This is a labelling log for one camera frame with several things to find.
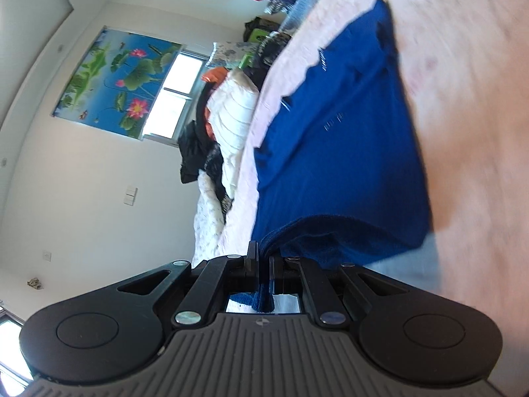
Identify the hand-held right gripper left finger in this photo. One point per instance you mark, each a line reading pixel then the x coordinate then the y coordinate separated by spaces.
pixel 253 261

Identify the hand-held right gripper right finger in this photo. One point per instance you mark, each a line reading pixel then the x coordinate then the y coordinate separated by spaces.
pixel 275 273

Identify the blue knitted sweater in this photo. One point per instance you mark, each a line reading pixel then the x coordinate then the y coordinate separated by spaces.
pixel 339 153

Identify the dark patterned clothes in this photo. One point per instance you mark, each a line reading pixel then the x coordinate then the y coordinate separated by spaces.
pixel 272 51

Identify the white floral quilt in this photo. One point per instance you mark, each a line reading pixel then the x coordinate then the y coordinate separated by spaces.
pixel 206 223

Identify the black coat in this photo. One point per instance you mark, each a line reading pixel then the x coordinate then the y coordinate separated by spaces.
pixel 192 149

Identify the white quilted jacket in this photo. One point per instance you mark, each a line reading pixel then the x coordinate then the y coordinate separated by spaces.
pixel 235 111

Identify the window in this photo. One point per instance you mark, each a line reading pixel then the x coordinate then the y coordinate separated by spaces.
pixel 173 103

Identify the orange garment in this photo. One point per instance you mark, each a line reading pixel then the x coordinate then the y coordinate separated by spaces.
pixel 215 75

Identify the white floral pillow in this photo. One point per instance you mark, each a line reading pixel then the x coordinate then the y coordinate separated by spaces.
pixel 229 53

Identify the lotus print roller blind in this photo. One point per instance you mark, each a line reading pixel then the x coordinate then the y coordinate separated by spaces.
pixel 115 82

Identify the green item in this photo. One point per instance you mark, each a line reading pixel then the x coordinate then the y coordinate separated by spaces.
pixel 258 35

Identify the light blue knitted blanket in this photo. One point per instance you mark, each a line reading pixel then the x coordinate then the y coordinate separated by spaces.
pixel 308 2

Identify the white light switch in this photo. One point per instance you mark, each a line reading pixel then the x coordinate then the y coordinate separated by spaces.
pixel 129 196

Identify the white wall socket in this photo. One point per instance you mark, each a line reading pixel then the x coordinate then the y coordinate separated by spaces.
pixel 47 255

